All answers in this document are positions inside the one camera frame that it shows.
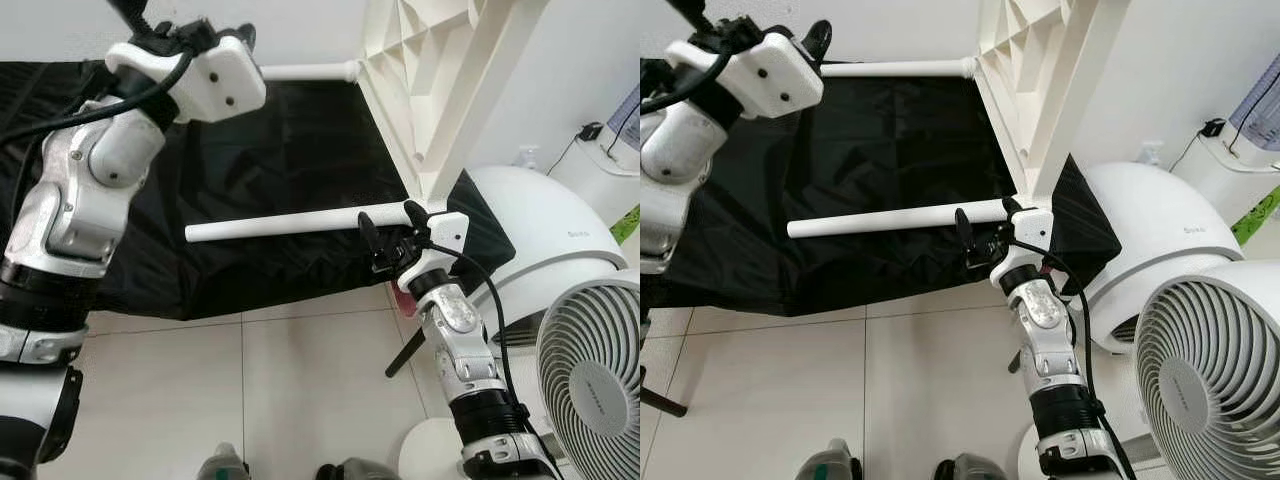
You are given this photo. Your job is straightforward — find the black metal table leg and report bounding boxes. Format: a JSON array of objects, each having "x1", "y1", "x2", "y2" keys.
[
  {"x1": 385, "y1": 325, "x2": 426, "y2": 379},
  {"x1": 640, "y1": 385, "x2": 689, "y2": 419}
]

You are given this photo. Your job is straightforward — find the white box appliance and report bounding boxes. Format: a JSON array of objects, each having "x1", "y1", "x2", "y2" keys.
[
  {"x1": 1165, "y1": 125, "x2": 1280, "y2": 229},
  {"x1": 548, "y1": 120, "x2": 641, "y2": 233}
]

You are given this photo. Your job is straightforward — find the white plastic table leg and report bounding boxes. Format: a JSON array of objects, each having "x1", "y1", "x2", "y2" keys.
[
  {"x1": 258, "y1": 62, "x2": 361, "y2": 84},
  {"x1": 820, "y1": 58, "x2": 976, "y2": 79},
  {"x1": 185, "y1": 203, "x2": 416, "y2": 244},
  {"x1": 787, "y1": 198, "x2": 1011, "y2": 239}
]

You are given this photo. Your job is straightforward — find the white round appliance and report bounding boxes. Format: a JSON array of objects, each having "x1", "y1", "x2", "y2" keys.
[
  {"x1": 1060, "y1": 160, "x2": 1241, "y2": 353},
  {"x1": 455, "y1": 165, "x2": 626, "y2": 346}
]

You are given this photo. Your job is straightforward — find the black cloth table cover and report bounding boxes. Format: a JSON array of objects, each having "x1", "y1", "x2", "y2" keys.
[
  {"x1": 0, "y1": 58, "x2": 516, "y2": 323},
  {"x1": 640, "y1": 55, "x2": 1123, "y2": 319}
]

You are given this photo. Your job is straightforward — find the white round base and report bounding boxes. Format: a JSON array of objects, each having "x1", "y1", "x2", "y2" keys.
[
  {"x1": 1017, "y1": 425, "x2": 1051, "y2": 480},
  {"x1": 398, "y1": 418, "x2": 471, "y2": 480}
]

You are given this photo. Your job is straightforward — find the green patterned board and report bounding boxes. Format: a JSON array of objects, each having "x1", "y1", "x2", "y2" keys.
[
  {"x1": 1230, "y1": 185, "x2": 1280, "y2": 246},
  {"x1": 610, "y1": 205, "x2": 641, "y2": 246}
]

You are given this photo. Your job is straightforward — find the white round floor fan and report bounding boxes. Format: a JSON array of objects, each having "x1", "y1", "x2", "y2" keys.
[
  {"x1": 535, "y1": 278, "x2": 641, "y2": 480},
  {"x1": 1133, "y1": 260, "x2": 1280, "y2": 480}
]

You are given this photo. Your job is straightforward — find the white plastic children table top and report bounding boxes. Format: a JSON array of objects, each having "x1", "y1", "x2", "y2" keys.
[
  {"x1": 356, "y1": 0, "x2": 554, "y2": 206},
  {"x1": 972, "y1": 0, "x2": 1133, "y2": 201}
]

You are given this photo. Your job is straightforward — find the grey robot foot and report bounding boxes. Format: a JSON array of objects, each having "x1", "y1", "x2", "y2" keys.
[
  {"x1": 795, "y1": 440, "x2": 861, "y2": 480},
  {"x1": 315, "y1": 458, "x2": 401, "y2": 480},
  {"x1": 935, "y1": 453, "x2": 1011, "y2": 480},
  {"x1": 198, "y1": 443, "x2": 251, "y2": 480}
]

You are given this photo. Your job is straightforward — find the grey robot right foot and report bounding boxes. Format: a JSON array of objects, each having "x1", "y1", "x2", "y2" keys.
[
  {"x1": 935, "y1": 453, "x2": 1011, "y2": 480},
  {"x1": 315, "y1": 458, "x2": 401, "y2": 480}
]

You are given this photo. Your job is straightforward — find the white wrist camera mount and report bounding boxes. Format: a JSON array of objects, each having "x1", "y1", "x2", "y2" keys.
[
  {"x1": 105, "y1": 35, "x2": 268, "y2": 126},
  {"x1": 992, "y1": 207, "x2": 1056, "y2": 291},
  {"x1": 398, "y1": 210, "x2": 471, "y2": 296},
  {"x1": 665, "y1": 32, "x2": 824, "y2": 119}
]

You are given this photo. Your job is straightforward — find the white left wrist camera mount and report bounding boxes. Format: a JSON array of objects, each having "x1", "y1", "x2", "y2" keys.
[
  {"x1": 665, "y1": 32, "x2": 824, "y2": 119},
  {"x1": 105, "y1": 35, "x2": 268, "y2": 126}
]

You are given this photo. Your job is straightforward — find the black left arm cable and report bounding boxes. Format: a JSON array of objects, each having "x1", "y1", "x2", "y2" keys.
[
  {"x1": 0, "y1": 0, "x2": 196, "y2": 141},
  {"x1": 640, "y1": 0, "x2": 741, "y2": 113}
]

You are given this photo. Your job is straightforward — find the grey robot left foot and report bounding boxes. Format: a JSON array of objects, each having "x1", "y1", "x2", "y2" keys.
[
  {"x1": 795, "y1": 440, "x2": 861, "y2": 480},
  {"x1": 198, "y1": 443, "x2": 251, "y2": 480}
]

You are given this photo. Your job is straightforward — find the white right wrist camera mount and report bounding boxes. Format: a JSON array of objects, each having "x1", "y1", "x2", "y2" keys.
[
  {"x1": 398, "y1": 210, "x2": 471, "y2": 296},
  {"x1": 992, "y1": 207, "x2": 1056, "y2": 291}
]

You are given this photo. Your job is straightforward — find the black wall power cable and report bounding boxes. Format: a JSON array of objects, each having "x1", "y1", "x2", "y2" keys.
[
  {"x1": 1168, "y1": 118, "x2": 1227, "y2": 176},
  {"x1": 545, "y1": 120, "x2": 603, "y2": 179}
]

